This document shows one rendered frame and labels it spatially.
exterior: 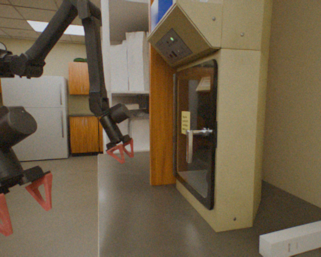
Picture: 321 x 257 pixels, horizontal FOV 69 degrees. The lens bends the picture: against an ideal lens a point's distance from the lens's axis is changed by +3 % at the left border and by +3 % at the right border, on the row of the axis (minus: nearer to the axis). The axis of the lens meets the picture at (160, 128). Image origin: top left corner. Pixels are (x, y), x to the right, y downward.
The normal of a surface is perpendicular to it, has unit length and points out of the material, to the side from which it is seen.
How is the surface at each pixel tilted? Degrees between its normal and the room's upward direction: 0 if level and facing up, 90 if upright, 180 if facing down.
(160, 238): 0
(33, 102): 90
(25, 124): 60
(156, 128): 90
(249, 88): 90
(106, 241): 0
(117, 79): 93
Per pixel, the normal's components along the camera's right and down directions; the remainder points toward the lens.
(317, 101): -0.96, 0.03
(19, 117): 0.84, -0.47
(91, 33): -0.21, 0.16
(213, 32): 0.26, 0.11
